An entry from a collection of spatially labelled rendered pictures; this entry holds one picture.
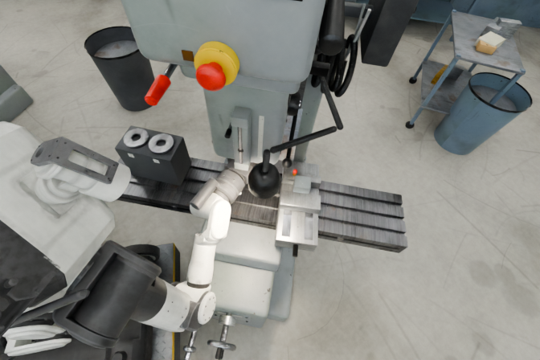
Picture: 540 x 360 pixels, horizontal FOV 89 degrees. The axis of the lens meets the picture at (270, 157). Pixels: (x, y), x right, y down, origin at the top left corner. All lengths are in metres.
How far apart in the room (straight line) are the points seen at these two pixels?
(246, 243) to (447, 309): 1.62
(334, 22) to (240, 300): 1.05
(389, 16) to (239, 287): 1.07
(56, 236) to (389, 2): 0.84
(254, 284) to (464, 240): 1.86
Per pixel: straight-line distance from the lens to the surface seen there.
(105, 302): 0.61
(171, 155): 1.06
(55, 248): 0.55
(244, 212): 1.11
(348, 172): 2.52
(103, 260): 0.62
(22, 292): 0.52
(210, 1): 0.38
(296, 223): 1.03
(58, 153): 0.45
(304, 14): 0.36
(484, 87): 3.16
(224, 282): 1.24
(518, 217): 3.10
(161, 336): 1.65
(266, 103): 0.62
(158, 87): 0.46
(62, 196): 0.54
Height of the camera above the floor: 2.00
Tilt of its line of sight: 54 degrees down
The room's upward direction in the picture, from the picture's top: 6 degrees clockwise
